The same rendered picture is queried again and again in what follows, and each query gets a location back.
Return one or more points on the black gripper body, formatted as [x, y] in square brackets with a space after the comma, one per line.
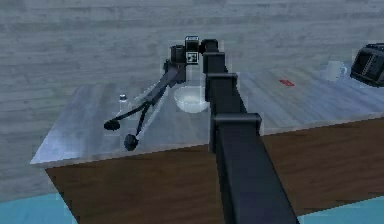
[176, 68]

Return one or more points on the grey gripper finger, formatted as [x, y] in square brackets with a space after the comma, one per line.
[128, 114]
[139, 126]

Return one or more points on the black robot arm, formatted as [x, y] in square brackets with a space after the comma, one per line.
[245, 160]

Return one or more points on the white mixing bowl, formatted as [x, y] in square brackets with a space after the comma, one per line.
[191, 100]

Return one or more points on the clear salt shaker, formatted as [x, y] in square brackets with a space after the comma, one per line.
[123, 105]

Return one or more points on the brown counter with grey top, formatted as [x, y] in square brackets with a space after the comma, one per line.
[166, 180]

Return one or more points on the small red flat object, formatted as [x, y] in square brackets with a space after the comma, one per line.
[286, 82]

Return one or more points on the white mug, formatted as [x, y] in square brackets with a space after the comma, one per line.
[334, 70]

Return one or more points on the black toaster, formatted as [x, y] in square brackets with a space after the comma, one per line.
[369, 65]

